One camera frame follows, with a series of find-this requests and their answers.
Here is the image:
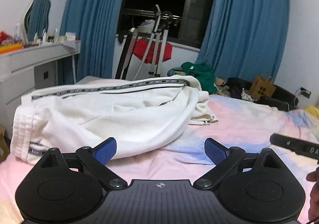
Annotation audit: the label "wall power outlet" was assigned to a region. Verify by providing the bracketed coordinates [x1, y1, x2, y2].
[300, 87, 311, 99]

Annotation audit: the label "black sofa chair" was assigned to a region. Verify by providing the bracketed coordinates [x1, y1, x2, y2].
[225, 77, 298, 112]

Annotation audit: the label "white sweatpants with black stripe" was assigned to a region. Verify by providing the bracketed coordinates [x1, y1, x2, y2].
[10, 76, 219, 164]

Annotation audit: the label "black metal drying rack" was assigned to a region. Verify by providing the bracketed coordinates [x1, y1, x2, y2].
[115, 5, 174, 80]

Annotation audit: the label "blue curtain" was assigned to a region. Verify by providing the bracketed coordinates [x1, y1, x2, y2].
[196, 0, 290, 81]
[58, 0, 122, 85]

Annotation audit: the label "white dresser desk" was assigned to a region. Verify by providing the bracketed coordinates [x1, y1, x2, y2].
[1, 41, 81, 139]

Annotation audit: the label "red cloth on rack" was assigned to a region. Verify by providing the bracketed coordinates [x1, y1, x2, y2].
[133, 38, 172, 64]

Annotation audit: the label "wavy framed mirror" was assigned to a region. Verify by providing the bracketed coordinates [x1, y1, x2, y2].
[23, 0, 51, 42]

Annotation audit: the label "person's hand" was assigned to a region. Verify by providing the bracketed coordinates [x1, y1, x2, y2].
[306, 167, 319, 220]

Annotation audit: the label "blue curtain right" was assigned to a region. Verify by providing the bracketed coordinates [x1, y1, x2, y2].
[196, 0, 290, 81]

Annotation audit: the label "brown paper bag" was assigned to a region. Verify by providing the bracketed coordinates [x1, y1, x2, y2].
[249, 76, 276, 100]

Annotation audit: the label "yellow cloth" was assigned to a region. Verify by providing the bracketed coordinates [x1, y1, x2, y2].
[304, 105, 319, 118]

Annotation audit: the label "blue curtain left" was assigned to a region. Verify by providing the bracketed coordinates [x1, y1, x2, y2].
[58, 0, 122, 85]

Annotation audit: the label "green garment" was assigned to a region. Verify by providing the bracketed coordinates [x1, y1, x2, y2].
[181, 62, 218, 95]

